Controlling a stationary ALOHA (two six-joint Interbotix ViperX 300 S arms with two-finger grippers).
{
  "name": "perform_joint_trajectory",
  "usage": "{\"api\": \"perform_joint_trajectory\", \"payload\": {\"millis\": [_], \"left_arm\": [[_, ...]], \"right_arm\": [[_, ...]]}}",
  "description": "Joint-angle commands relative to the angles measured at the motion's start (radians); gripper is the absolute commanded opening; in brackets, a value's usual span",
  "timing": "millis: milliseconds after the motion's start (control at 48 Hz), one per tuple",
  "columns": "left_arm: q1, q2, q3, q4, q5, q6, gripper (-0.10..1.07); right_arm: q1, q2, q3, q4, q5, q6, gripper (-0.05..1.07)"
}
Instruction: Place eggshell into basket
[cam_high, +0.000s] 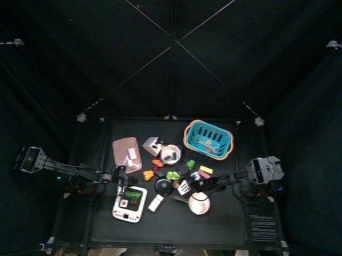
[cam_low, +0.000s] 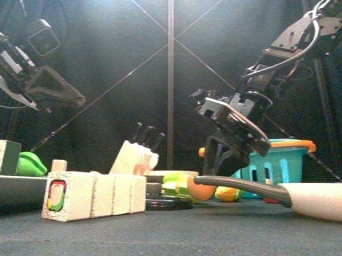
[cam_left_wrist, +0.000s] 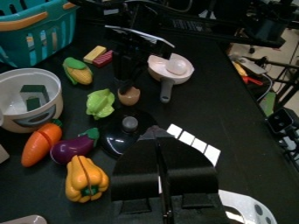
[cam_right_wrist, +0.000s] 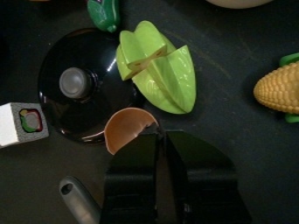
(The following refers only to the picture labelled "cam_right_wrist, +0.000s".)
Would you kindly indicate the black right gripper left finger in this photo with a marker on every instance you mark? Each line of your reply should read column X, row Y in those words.
column 129, row 175

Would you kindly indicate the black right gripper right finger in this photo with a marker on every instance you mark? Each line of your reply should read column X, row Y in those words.
column 202, row 180

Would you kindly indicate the tan toy eggshell half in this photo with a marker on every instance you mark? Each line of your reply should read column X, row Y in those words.
column 125, row 128

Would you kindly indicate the black pot lid grey knob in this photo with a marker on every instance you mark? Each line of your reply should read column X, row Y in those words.
column 83, row 110

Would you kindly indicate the white toy sushi roll block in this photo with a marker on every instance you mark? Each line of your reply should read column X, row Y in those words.
column 17, row 124

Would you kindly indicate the light green toy starfruit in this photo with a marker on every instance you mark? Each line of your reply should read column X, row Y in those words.
column 163, row 75

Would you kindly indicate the yellow toy corn cob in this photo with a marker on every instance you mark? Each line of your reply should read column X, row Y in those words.
column 278, row 89

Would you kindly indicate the dark green toy vegetable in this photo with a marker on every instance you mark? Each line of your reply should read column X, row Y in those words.
column 103, row 13

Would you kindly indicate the white plate edge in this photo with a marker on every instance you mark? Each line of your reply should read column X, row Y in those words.
column 238, row 3

